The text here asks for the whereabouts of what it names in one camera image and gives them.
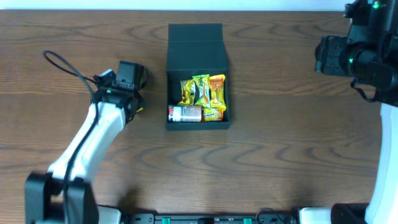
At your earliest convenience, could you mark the orange yellow Julie's snack packet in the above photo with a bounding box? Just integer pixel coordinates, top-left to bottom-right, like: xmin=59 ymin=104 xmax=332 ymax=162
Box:
xmin=209 ymin=74 xmax=226 ymax=110

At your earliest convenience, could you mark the green snack packet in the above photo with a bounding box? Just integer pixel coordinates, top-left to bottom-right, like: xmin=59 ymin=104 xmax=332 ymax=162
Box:
xmin=192 ymin=74 xmax=211 ymax=108

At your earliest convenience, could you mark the dark green gift box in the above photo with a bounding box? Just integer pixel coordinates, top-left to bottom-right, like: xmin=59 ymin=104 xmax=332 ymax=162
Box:
xmin=165 ymin=24 xmax=232 ymax=131

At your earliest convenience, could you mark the red Pringles can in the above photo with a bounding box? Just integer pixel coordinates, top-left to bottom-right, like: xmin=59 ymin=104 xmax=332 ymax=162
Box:
xmin=168 ymin=105 xmax=202 ymax=123

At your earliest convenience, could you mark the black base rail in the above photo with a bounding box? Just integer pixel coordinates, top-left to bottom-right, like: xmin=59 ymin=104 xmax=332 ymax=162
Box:
xmin=96 ymin=203 xmax=368 ymax=224

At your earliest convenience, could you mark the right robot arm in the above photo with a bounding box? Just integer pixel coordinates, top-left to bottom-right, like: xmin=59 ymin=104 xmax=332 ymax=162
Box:
xmin=291 ymin=0 xmax=397 ymax=224

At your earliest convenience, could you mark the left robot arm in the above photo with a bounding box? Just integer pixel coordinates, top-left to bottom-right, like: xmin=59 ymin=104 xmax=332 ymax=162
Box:
xmin=24 ymin=61 xmax=149 ymax=223

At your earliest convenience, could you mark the orange Le-mond biscuit packet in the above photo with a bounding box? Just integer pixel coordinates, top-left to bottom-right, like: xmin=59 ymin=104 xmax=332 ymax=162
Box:
xmin=203 ymin=108 xmax=224 ymax=122

